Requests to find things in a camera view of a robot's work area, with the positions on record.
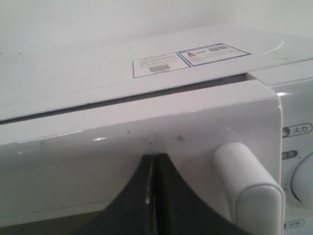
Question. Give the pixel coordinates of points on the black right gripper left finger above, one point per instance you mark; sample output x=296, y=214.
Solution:
x=131, y=212

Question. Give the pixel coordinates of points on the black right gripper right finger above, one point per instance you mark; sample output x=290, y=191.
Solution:
x=179, y=210

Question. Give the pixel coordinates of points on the white microwave door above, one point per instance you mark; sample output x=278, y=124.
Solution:
x=225, y=141

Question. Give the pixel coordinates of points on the white microwave oven body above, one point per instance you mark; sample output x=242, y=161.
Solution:
x=59, y=83

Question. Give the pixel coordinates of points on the upper white power knob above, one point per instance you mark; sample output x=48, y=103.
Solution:
x=302, y=182

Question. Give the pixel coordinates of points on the blue white label sticker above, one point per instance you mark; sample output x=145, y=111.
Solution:
x=184, y=59

